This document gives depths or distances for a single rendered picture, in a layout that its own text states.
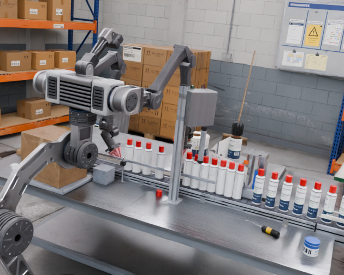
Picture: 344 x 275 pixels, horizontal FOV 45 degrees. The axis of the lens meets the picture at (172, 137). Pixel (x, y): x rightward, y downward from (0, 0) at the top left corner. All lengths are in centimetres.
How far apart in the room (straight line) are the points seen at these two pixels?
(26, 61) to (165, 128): 217
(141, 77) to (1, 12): 202
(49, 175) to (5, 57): 377
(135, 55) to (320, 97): 284
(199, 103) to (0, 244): 116
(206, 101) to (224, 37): 492
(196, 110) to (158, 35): 559
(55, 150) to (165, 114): 402
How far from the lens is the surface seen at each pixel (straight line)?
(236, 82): 706
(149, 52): 602
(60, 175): 242
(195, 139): 296
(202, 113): 224
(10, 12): 605
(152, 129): 615
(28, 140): 252
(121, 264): 292
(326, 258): 214
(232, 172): 236
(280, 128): 691
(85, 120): 204
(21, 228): 191
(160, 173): 254
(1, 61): 615
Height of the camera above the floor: 184
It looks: 16 degrees down
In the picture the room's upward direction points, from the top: 6 degrees clockwise
